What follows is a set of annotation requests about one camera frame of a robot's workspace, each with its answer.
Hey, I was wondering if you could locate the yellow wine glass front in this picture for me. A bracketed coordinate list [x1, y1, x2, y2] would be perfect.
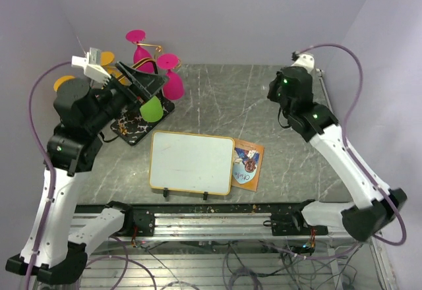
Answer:
[53, 75, 75, 92]

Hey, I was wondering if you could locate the pink wine glass front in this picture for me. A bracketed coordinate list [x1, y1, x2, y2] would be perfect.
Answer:
[156, 53, 185, 101]

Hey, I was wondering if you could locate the pink wine glass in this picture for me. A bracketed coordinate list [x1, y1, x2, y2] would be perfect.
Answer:
[156, 53, 185, 101]
[126, 30, 155, 73]

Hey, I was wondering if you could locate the whiteboard with yellow frame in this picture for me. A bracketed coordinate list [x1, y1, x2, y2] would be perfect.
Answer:
[149, 130, 235, 196]

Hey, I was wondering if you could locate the green wine glass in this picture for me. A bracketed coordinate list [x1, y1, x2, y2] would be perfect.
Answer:
[140, 96, 164, 123]

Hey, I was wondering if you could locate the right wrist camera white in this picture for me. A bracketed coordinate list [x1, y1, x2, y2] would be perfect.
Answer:
[291, 51, 315, 74]

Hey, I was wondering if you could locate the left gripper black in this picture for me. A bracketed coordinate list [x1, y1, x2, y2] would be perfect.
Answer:
[86, 60, 169, 134]

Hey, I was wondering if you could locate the yellow wine glass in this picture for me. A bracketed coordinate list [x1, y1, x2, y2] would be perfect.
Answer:
[100, 51, 125, 84]
[53, 75, 75, 92]

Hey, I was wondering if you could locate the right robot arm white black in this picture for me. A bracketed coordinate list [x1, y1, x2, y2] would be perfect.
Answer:
[267, 66, 407, 242]

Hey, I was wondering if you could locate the orange Othello book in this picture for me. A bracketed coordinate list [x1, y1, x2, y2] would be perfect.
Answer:
[231, 138, 264, 192]

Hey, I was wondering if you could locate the pink wine glass back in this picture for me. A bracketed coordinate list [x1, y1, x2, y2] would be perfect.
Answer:
[126, 30, 155, 73]

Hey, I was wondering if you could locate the aluminium mounting rail frame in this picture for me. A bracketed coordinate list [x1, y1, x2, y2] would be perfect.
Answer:
[32, 200, 396, 290]

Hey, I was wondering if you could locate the yellow wine glass back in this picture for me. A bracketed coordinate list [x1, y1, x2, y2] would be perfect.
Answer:
[100, 51, 125, 84]

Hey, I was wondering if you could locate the gold wire glass rack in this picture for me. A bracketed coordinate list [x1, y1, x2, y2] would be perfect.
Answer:
[100, 43, 175, 146]

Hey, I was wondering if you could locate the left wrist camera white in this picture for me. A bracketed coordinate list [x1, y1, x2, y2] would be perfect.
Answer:
[71, 47, 111, 84]

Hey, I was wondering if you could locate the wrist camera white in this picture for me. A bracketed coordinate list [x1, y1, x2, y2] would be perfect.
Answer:
[71, 47, 111, 84]
[291, 51, 315, 74]

